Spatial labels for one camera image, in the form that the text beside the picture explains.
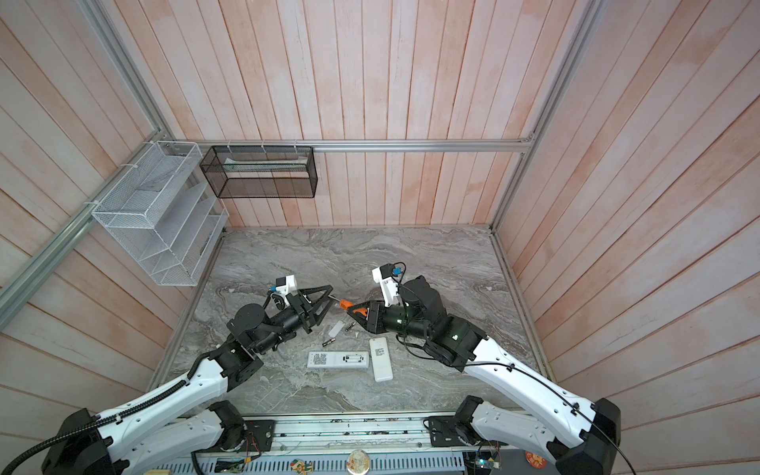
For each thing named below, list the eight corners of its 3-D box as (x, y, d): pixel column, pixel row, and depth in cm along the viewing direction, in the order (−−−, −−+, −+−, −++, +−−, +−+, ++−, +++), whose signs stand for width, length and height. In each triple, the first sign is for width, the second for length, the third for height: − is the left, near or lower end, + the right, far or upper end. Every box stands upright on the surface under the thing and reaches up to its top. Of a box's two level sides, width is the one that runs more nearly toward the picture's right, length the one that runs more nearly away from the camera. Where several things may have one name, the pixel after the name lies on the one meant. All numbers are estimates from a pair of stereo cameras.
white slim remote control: (307, 367, 87) (305, 365, 85) (309, 353, 89) (307, 350, 88) (369, 367, 87) (369, 364, 85) (369, 353, 89) (369, 350, 88)
